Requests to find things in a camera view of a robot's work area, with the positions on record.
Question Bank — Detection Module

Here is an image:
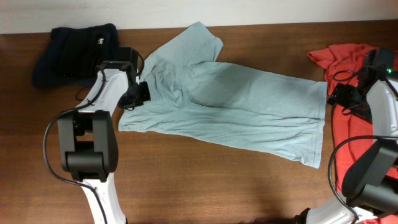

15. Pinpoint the red printed t-shirt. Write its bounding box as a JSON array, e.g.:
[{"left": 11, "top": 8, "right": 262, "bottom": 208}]
[{"left": 308, "top": 44, "right": 376, "bottom": 191}]

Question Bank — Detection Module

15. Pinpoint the navy blue folded garment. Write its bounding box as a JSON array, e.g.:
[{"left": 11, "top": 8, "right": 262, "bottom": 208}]
[{"left": 32, "top": 23, "right": 119, "bottom": 88}]

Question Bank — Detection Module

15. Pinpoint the light blue t-shirt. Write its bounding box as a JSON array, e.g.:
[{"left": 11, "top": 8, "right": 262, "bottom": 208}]
[{"left": 118, "top": 22, "right": 327, "bottom": 168}]

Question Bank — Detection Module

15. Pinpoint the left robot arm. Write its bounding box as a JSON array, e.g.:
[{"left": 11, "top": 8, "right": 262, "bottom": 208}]
[{"left": 56, "top": 47, "right": 150, "bottom": 223}]

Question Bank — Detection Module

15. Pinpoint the black folded garment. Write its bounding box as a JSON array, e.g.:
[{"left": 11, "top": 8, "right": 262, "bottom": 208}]
[{"left": 58, "top": 30, "right": 119, "bottom": 79}]

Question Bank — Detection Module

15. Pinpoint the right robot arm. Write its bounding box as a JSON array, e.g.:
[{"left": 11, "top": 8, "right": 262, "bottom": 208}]
[{"left": 292, "top": 49, "right": 397, "bottom": 224}]

